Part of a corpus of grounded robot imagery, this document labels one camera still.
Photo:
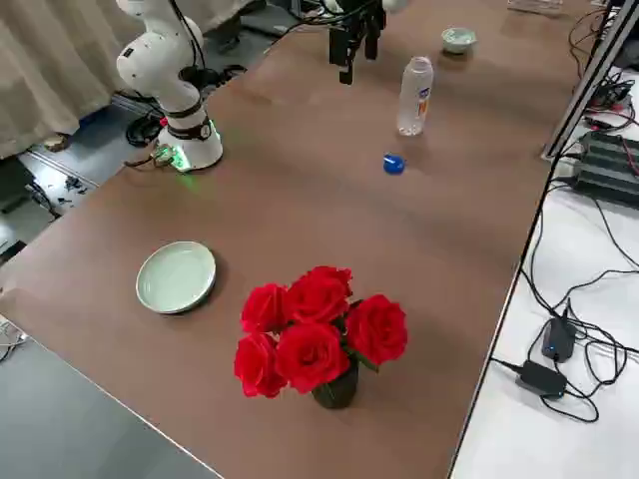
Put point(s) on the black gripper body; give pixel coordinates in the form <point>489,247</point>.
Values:
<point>364,12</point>

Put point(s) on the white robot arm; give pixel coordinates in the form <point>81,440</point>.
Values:
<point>165,65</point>

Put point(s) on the dark glass vase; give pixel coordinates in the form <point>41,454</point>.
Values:
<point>339,391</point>

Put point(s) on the flat black power adapter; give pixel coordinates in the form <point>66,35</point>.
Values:
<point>541,378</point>

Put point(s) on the white desk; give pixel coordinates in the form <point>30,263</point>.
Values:
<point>549,424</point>

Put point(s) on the blue bottle cap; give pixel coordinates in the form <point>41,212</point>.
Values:
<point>394,164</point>

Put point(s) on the pale green ceramic plate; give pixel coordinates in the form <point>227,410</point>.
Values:
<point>176,277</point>

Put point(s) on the red rose bouquet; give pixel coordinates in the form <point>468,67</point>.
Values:
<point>309,344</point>

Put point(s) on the pale green ceramic bowl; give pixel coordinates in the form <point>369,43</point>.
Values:
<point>458,40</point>

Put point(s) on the black power adapter blue light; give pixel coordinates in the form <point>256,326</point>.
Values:
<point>558,339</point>

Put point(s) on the clear cup rack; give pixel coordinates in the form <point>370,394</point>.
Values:
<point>534,5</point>

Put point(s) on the aluminium frame post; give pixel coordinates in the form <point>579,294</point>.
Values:
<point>589,75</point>

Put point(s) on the transparent plastic bottle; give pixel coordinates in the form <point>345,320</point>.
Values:
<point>414,100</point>

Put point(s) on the black finned metal box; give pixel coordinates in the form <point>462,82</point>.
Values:
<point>609,164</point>

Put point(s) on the beige curtain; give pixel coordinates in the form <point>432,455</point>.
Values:
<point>45,75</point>

